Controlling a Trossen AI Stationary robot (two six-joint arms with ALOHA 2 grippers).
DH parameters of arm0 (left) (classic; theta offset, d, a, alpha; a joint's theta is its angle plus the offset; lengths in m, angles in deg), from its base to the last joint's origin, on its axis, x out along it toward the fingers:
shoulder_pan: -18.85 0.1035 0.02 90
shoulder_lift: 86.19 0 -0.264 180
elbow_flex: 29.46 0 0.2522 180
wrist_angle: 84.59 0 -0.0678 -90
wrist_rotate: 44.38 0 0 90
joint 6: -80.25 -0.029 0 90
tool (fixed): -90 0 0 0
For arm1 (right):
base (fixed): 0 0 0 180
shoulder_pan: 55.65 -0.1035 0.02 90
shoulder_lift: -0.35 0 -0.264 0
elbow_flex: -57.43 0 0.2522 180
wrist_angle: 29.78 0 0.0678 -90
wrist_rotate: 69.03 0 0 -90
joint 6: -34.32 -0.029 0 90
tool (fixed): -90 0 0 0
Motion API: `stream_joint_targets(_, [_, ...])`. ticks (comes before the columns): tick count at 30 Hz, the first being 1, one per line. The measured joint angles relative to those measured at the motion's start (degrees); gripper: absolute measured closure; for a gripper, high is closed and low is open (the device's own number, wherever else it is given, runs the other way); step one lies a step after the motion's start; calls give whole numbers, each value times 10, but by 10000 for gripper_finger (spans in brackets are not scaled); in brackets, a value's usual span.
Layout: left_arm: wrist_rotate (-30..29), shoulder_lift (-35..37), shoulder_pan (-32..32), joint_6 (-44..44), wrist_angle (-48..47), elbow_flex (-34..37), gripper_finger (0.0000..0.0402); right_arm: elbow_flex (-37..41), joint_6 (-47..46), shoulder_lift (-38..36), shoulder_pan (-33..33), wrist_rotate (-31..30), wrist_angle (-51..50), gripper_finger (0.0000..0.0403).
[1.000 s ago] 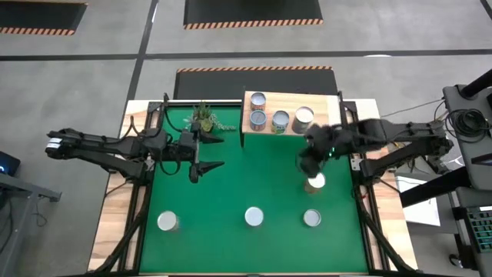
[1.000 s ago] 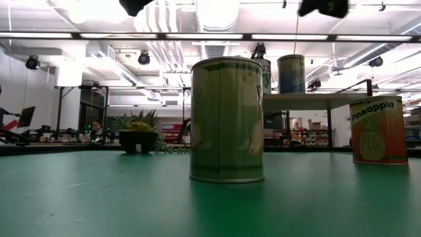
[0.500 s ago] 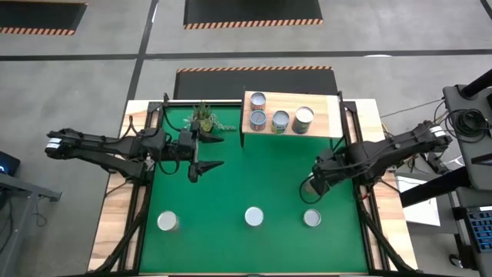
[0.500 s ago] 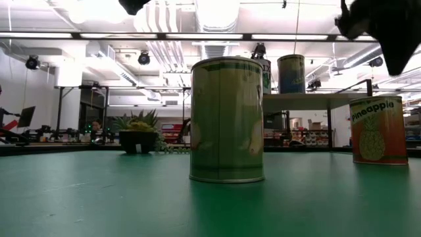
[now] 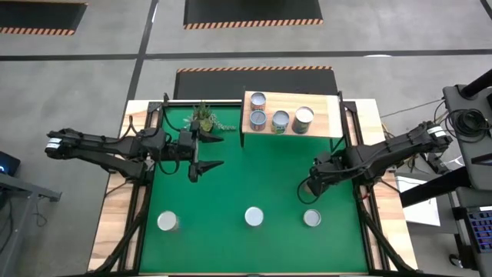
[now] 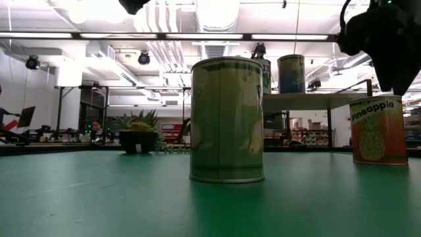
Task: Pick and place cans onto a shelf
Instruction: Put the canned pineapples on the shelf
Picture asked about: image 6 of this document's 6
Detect black background workstation frame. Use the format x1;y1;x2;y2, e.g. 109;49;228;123
54;84;191;132

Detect red storage bins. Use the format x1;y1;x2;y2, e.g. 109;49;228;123
161;123;184;144

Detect shelf with black legs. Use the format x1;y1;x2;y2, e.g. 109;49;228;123
262;78;374;153

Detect succulent plant in black pot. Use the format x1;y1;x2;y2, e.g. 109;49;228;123
111;109;191;155

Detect orange pineapple can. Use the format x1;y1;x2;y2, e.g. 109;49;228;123
349;95;409;166

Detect black overhead rig camera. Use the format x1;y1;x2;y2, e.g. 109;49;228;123
250;42;267;62

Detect red background robot part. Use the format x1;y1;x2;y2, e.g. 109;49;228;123
3;118;20;132

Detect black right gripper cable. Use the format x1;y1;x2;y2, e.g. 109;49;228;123
338;0;356;39

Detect peas can green blue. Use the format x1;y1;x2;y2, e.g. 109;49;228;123
277;54;306;95

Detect overhead black frame bar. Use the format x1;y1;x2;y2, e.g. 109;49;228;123
0;31;339;43

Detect green pears can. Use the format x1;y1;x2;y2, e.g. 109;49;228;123
189;56;266;184

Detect person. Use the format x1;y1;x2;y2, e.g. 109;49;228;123
90;118;103;142

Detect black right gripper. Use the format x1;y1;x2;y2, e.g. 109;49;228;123
335;0;421;96

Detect cardboard box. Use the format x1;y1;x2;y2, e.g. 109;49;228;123
307;118;323;131

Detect white mix fruit can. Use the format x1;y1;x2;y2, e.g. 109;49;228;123
262;58;272;95

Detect black background monitor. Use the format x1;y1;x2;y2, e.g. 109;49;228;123
18;105;36;128

